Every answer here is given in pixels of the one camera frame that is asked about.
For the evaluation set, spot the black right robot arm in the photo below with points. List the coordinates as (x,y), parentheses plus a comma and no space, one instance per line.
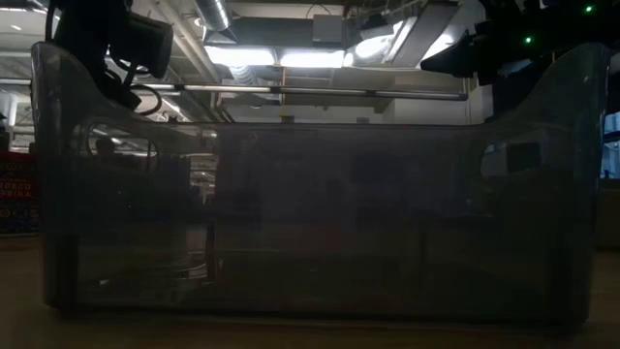
(508,29)

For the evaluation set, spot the round silver ventilation duct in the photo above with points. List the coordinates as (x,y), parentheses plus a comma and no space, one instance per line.
(213,13)

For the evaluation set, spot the smoky transparent plastic bin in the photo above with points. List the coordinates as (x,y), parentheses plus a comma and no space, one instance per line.
(315,218)

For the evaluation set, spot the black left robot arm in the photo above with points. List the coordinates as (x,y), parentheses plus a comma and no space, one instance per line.
(97,39)

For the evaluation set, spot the angled rectangular ceiling duct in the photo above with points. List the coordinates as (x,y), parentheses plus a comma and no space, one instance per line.
(416,34)

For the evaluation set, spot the red paprika tin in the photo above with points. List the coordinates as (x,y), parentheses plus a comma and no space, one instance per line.
(17,194)

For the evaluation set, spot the ceiling light panel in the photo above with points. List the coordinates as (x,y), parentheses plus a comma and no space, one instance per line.
(271,57)

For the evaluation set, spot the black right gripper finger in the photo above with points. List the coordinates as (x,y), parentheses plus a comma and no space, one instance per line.
(457,58)

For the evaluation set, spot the horizontal metal pipe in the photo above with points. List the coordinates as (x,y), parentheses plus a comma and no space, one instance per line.
(319,90)

